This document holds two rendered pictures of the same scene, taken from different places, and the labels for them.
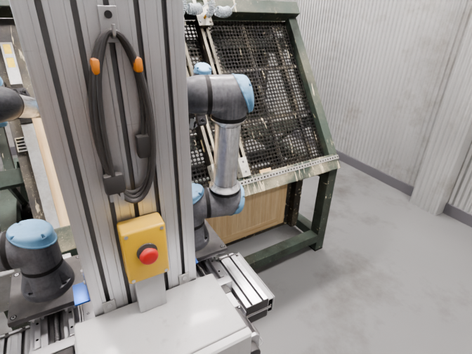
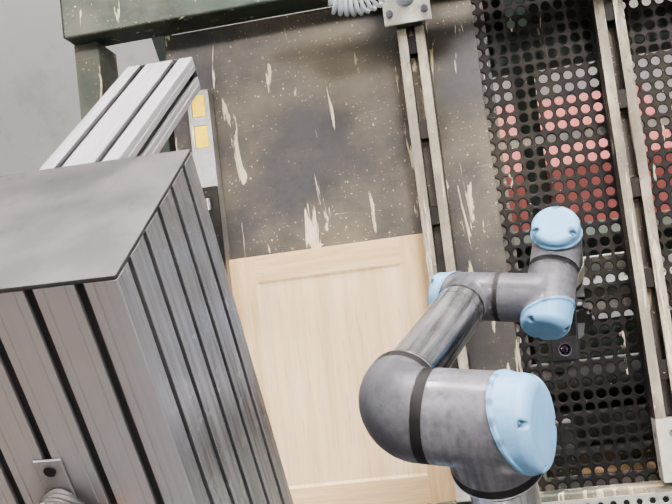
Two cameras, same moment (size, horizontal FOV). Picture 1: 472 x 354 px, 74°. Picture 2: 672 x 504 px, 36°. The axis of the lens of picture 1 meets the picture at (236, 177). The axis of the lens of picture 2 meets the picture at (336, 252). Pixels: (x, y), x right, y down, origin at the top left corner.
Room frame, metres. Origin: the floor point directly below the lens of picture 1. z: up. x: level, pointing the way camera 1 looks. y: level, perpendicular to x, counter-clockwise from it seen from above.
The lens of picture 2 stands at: (0.18, -0.53, 2.39)
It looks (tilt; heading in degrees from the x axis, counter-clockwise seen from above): 28 degrees down; 43
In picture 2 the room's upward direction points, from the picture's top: 13 degrees counter-clockwise
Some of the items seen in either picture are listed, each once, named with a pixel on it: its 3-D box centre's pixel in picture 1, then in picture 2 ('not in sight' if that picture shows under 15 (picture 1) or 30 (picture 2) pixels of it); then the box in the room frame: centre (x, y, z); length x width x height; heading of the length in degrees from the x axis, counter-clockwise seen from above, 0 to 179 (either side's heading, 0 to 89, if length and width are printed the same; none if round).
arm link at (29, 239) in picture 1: (32, 244); not in sight; (0.74, 0.61, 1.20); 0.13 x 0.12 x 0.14; 111
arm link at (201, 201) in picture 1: (189, 204); not in sight; (0.99, 0.17, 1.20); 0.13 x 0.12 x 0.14; 106
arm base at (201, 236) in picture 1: (189, 229); not in sight; (0.99, 0.18, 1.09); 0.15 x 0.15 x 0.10
